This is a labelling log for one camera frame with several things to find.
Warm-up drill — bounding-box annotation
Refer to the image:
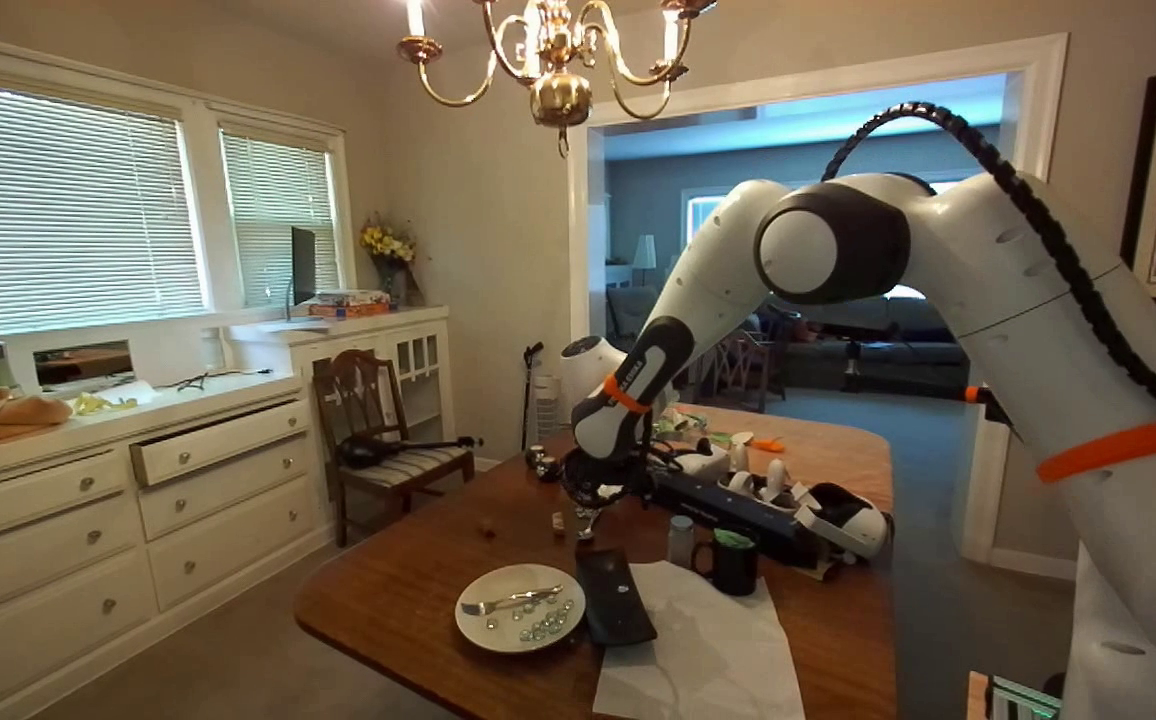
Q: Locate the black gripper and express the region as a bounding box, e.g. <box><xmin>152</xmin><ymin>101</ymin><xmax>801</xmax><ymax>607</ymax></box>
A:
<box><xmin>560</xmin><ymin>447</ymin><xmax>639</xmax><ymax>543</ymax></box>

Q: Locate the white round plate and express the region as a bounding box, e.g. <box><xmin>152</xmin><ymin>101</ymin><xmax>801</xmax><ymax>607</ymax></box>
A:
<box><xmin>454</xmin><ymin>560</ymin><xmax>591</xmax><ymax>660</ymax></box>

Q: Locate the black leather case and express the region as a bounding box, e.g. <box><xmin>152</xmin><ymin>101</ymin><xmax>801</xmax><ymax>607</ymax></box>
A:
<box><xmin>572</xmin><ymin>543</ymin><xmax>659</xmax><ymax>654</ymax></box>

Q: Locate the small white grey cylinder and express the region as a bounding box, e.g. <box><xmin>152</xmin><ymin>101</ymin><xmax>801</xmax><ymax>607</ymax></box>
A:
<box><xmin>666</xmin><ymin>514</ymin><xmax>700</xmax><ymax>569</ymax></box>

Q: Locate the heap of clear glass beads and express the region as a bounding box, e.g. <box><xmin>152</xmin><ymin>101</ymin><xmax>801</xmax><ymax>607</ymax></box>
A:
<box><xmin>515</xmin><ymin>593</ymin><xmax>583</xmax><ymax>649</ymax></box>

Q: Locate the silver fork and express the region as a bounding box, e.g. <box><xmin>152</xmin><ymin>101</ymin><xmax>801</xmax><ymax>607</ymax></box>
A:
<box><xmin>457</xmin><ymin>585</ymin><xmax>560</xmax><ymax>620</ymax></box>

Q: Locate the white VR controller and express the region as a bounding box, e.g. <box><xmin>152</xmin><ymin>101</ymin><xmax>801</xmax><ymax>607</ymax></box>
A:
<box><xmin>671</xmin><ymin>440</ymin><xmax>745</xmax><ymax>489</ymax></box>
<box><xmin>735</xmin><ymin>457</ymin><xmax>809</xmax><ymax>518</ymax></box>

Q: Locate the black upright stand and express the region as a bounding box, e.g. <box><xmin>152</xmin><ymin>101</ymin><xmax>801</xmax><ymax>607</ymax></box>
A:
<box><xmin>515</xmin><ymin>339</ymin><xmax>551</xmax><ymax>463</ymax></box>

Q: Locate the long black box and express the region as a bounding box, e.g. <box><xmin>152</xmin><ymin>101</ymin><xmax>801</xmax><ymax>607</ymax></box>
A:
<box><xmin>637</xmin><ymin>463</ymin><xmax>849</xmax><ymax>578</ymax></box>

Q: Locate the black mug green inside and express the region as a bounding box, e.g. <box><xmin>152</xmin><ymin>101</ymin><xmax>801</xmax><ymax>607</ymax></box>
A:
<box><xmin>688</xmin><ymin>525</ymin><xmax>763</xmax><ymax>599</ymax></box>

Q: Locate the white paper sheet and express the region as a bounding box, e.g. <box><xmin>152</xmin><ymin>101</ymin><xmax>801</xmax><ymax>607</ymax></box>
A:
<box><xmin>590</xmin><ymin>557</ymin><xmax>809</xmax><ymax>720</ymax></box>

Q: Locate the black umbrella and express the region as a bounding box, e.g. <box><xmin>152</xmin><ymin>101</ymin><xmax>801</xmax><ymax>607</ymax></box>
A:
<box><xmin>332</xmin><ymin>429</ymin><xmax>488</xmax><ymax>473</ymax></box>

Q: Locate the white glass-door cabinet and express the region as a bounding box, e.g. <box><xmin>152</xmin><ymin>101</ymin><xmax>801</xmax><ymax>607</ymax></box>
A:
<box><xmin>233</xmin><ymin>304</ymin><xmax>457</xmax><ymax>463</ymax></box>

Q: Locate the dark wooden chair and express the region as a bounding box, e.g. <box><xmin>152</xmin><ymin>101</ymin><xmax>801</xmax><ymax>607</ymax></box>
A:
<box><xmin>310</xmin><ymin>347</ymin><xmax>485</xmax><ymax>547</ymax></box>

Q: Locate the white VR headset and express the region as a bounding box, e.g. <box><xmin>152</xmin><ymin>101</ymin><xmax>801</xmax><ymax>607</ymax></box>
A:
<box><xmin>796</xmin><ymin>482</ymin><xmax>898</xmax><ymax>565</ymax></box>

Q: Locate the white table lamp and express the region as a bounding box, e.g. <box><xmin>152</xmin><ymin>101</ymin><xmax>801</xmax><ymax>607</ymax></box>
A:
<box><xmin>629</xmin><ymin>232</ymin><xmax>666</xmax><ymax>279</ymax></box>

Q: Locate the vase with yellow flowers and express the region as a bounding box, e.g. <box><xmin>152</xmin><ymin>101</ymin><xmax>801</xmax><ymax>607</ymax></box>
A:
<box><xmin>356</xmin><ymin>218</ymin><xmax>425</xmax><ymax>313</ymax></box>

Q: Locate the dark sofa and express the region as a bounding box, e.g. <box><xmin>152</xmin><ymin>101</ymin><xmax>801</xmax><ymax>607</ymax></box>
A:
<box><xmin>756</xmin><ymin>292</ymin><xmax>977</xmax><ymax>401</ymax></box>

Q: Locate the narrow window with blinds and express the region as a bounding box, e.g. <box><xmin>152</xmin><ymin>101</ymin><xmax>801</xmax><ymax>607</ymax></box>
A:
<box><xmin>216</xmin><ymin>129</ymin><xmax>349</xmax><ymax>322</ymax></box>

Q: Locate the brass chandelier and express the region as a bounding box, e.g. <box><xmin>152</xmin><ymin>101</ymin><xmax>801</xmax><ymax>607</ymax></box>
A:
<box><xmin>394</xmin><ymin>0</ymin><xmax>729</xmax><ymax>142</ymax></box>

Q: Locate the white dresser with drawers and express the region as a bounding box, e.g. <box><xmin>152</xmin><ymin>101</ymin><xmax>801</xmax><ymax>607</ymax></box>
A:
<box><xmin>0</xmin><ymin>368</ymin><xmax>328</xmax><ymax>720</ymax></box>

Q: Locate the white countertop appliance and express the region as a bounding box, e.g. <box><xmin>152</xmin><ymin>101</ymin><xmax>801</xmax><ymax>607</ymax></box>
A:
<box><xmin>6</xmin><ymin>326</ymin><xmax>168</xmax><ymax>401</ymax></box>

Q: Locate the wide window with blinds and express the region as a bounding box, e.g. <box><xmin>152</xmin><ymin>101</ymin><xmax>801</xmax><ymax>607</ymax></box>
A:
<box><xmin>0</xmin><ymin>71</ymin><xmax>216</xmax><ymax>347</ymax></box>

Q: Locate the small orange strap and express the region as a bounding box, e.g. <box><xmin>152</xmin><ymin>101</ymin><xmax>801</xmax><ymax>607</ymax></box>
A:
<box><xmin>596</xmin><ymin>378</ymin><xmax>652</xmax><ymax>420</ymax></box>

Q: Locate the wide orange strap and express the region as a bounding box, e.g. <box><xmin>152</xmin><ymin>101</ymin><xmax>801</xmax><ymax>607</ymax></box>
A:
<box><xmin>1031</xmin><ymin>401</ymin><xmax>1156</xmax><ymax>489</ymax></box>

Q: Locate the black corrugated cable conduit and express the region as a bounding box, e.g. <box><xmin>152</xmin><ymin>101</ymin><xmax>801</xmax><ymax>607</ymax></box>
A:
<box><xmin>821</xmin><ymin>101</ymin><xmax>1156</xmax><ymax>420</ymax></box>

